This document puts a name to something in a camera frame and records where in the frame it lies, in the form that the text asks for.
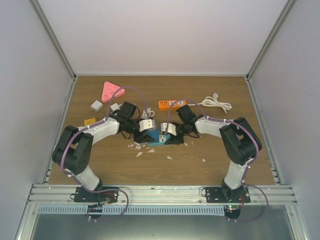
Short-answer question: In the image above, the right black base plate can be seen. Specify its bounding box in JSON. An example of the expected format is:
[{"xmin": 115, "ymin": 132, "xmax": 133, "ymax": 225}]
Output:
[{"xmin": 200, "ymin": 186, "xmax": 251, "ymax": 204}]

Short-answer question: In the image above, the left aluminium frame post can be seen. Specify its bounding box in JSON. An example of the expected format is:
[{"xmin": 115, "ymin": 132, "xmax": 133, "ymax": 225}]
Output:
[{"xmin": 29, "ymin": 0, "xmax": 77, "ymax": 81}]

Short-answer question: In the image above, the pink triangular socket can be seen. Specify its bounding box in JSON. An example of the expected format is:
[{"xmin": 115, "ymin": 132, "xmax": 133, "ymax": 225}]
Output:
[{"xmin": 101, "ymin": 81, "xmax": 121, "ymax": 104}]

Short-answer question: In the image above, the grey slotted cable duct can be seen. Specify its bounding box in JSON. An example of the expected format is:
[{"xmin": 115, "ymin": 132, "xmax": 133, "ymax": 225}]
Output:
[{"xmin": 38, "ymin": 204, "xmax": 225, "ymax": 216}]

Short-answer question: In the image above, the orange power strip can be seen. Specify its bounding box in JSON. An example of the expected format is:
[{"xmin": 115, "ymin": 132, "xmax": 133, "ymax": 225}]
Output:
[{"xmin": 158, "ymin": 100, "xmax": 187, "ymax": 111}]

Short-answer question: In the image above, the white plug adapter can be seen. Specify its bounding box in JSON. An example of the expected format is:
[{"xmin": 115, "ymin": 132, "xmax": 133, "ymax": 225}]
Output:
[{"xmin": 90, "ymin": 100, "xmax": 104, "ymax": 112}]

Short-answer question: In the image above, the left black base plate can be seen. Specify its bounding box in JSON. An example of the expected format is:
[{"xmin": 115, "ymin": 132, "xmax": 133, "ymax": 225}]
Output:
[{"xmin": 70, "ymin": 186, "xmax": 119, "ymax": 204}]

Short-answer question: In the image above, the white cord of teal strip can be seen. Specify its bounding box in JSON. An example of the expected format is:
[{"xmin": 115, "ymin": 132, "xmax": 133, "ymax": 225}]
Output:
[{"xmin": 141, "ymin": 107, "xmax": 156, "ymax": 121}]

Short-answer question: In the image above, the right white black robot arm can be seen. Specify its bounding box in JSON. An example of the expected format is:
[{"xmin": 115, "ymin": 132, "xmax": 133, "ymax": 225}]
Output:
[{"xmin": 160, "ymin": 105, "xmax": 262, "ymax": 203}]

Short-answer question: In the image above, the aluminium frame post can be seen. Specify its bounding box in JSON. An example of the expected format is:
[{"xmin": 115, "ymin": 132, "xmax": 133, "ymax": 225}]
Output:
[
  {"xmin": 245, "ymin": 0, "xmax": 297, "ymax": 82},
  {"xmin": 29, "ymin": 0, "xmax": 77, "ymax": 81}
]

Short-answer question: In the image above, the teal power strip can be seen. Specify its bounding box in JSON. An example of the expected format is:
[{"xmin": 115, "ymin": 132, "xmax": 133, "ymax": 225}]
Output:
[{"xmin": 147, "ymin": 134, "xmax": 171, "ymax": 147}]

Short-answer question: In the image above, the aluminium front rail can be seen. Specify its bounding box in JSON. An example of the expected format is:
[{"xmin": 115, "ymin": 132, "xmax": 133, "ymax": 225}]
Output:
[{"xmin": 27, "ymin": 184, "xmax": 298, "ymax": 206}]

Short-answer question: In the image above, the right aluminium frame post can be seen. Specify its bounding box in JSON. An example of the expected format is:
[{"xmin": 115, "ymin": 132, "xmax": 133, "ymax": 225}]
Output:
[{"xmin": 245, "ymin": 0, "xmax": 297, "ymax": 82}]

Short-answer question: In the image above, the blue cube adapter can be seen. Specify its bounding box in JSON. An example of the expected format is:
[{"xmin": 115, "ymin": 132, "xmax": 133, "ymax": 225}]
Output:
[{"xmin": 146, "ymin": 128, "xmax": 159, "ymax": 143}]

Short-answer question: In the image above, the white cord of orange strip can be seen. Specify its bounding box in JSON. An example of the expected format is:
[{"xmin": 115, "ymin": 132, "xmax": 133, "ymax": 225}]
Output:
[{"xmin": 186, "ymin": 92, "xmax": 233, "ymax": 115}]

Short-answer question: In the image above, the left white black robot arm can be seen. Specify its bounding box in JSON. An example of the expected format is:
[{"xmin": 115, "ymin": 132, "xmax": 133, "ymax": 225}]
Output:
[{"xmin": 51, "ymin": 102, "xmax": 156, "ymax": 202}]

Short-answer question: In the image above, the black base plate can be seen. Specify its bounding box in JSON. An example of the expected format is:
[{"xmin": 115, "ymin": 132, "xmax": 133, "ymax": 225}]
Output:
[
  {"xmin": 70, "ymin": 186, "xmax": 119, "ymax": 204},
  {"xmin": 200, "ymin": 186, "xmax": 251, "ymax": 204}
]

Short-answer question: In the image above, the yellow cube adapter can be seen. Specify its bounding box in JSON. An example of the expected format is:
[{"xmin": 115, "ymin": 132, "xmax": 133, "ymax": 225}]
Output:
[{"xmin": 84, "ymin": 118, "xmax": 97, "ymax": 126}]

